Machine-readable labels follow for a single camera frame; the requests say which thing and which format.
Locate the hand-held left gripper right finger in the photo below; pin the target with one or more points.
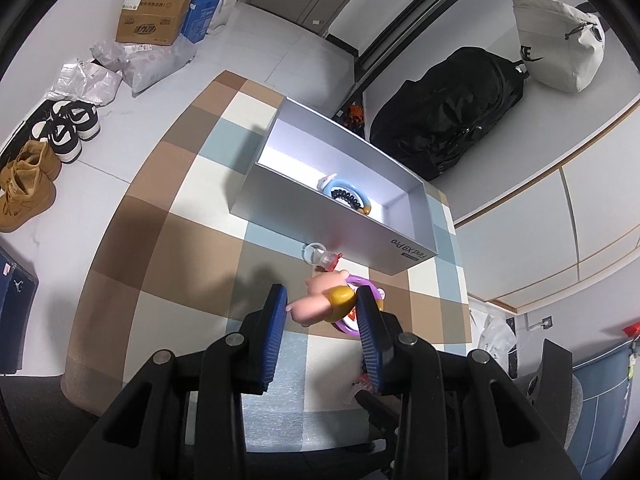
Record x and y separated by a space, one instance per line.
370 345

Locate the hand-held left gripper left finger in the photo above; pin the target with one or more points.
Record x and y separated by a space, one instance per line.
272 340

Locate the pink pig toy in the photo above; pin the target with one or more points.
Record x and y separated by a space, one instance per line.
312 305

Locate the grey box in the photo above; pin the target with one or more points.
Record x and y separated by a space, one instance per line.
325 230

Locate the white carrier bag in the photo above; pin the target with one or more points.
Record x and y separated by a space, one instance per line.
495 337

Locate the checkered tablecloth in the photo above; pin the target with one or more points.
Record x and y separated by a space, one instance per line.
175 240

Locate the orange black tool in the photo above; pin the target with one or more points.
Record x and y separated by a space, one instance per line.
354 116

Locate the black backpack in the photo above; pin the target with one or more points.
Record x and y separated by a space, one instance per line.
450 110

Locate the dark blue shoe box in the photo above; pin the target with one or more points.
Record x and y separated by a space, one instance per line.
17 305

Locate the brown shoe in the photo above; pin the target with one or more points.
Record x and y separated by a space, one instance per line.
40 157
25 197

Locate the black white sneaker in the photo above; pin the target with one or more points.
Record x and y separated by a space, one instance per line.
57 140
77 117

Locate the large grey plastic parcel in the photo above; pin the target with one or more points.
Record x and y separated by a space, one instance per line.
155 65

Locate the crumpled silver plastic parcel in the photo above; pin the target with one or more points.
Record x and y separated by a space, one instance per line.
85 80

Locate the small grey plastic parcel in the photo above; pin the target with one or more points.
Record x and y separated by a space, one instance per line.
112 54

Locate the blue cardboard box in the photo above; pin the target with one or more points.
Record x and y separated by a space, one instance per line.
202 15

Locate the white plastic bag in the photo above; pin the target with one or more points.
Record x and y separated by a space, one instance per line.
226 7

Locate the brown cardboard box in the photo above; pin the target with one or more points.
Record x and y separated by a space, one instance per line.
150 20

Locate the black stand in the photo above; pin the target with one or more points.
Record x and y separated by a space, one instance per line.
425 0

